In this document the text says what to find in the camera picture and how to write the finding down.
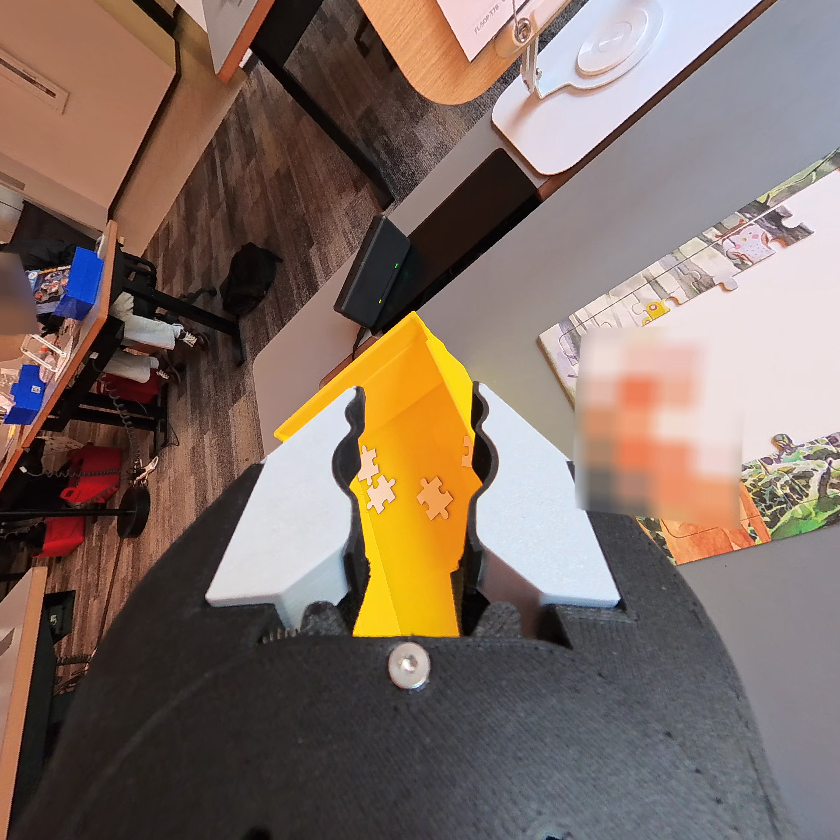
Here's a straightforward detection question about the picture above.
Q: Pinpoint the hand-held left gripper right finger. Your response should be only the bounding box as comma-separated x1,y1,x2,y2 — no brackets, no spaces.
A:
457,382,622,608

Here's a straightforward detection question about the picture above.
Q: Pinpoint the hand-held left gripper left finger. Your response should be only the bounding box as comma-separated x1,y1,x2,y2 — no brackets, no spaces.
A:
205,386,366,622

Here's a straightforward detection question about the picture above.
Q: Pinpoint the yellow plastic bin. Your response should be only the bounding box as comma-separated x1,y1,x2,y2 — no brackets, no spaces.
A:
274,311,478,639

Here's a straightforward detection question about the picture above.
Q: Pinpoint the jigsaw puzzle board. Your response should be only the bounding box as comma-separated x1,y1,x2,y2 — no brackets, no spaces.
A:
538,150,840,567

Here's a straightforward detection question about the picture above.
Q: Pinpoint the black round stand base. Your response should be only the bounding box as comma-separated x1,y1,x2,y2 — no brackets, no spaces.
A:
118,487,152,540

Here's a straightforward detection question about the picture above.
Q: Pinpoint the black backpack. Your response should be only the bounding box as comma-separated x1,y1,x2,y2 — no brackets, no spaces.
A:
220,243,283,317

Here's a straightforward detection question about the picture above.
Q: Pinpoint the black box with green lights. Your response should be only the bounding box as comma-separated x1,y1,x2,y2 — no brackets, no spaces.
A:
333,215,412,329

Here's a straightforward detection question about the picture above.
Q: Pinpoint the wooden workbench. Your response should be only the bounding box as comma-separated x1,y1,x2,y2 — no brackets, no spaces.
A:
0,220,120,488

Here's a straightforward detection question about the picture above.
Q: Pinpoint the blue storage bin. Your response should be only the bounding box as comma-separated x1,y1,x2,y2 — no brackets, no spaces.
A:
54,247,106,321
3,364,50,424

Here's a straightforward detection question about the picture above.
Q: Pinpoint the white table with black leg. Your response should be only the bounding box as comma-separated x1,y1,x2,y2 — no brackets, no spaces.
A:
174,0,395,211

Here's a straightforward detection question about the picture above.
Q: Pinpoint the white document holder stand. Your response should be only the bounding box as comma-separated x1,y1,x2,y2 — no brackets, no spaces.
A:
495,0,665,101

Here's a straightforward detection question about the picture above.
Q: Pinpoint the white paper sheet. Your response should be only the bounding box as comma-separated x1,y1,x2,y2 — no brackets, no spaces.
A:
436,0,572,63

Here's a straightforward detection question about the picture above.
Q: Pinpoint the white air vent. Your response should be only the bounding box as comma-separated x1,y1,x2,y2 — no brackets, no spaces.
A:
0,49,70,116

